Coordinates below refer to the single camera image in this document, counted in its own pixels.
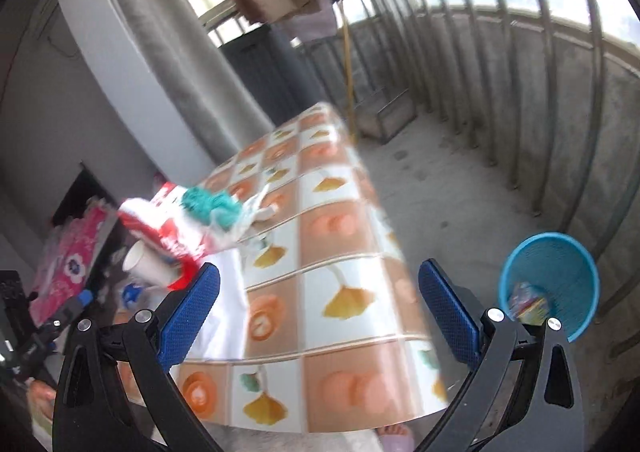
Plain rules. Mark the steel balcony railing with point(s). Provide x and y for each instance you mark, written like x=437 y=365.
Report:
x=547 y=81

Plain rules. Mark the blue mesh wastebasket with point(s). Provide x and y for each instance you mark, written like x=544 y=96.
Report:
x=560 y=262

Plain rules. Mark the white paper sheet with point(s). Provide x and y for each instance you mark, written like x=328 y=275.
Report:
x=222 y=307

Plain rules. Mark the white plastic bag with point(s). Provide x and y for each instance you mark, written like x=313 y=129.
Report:
x=255 y=217

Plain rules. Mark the white paper cup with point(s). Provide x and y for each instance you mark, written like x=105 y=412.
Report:
x=145 y=264

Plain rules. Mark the grey curtain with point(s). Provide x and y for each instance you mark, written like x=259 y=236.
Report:
x=165 y=31

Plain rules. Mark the person's foot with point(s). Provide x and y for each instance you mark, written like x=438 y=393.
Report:
x=395 y=430

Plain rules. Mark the pink printed blanket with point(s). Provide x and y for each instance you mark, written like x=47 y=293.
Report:
x=75 y=252

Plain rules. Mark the colourful snack wrapper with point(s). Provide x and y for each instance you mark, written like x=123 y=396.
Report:
x=527 y=302

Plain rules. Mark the lilac hanging cloth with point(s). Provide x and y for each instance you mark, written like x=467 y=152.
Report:
x=315 y=21

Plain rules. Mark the person's left hand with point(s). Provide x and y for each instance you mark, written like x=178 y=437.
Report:
x=42 y=402

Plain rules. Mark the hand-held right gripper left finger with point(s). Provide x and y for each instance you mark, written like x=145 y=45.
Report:
x=192 y=317

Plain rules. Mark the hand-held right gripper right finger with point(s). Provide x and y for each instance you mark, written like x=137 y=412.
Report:
x=450 y=317

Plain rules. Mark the dark grey cabinet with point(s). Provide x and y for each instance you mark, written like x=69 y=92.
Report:
x=270 y=66

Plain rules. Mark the metal dustpan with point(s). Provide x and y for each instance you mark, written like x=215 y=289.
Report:
x=387 y=116

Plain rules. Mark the lilac slipper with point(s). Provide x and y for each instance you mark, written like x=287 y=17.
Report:
x=397 y=444

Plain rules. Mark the teal wrapper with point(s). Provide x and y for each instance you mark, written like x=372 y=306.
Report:
x=210 y=204

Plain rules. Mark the clear bottle with blue label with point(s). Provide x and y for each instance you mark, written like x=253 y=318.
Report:
x=131 y=293

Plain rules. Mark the red and white paper bag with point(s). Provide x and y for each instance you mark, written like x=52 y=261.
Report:
x=170 y=237

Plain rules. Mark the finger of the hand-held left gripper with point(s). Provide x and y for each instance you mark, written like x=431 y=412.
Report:
x=67 y=314

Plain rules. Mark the ginkgo leaf checked tablecloth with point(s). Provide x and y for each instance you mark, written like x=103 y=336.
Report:
x=350 y=252

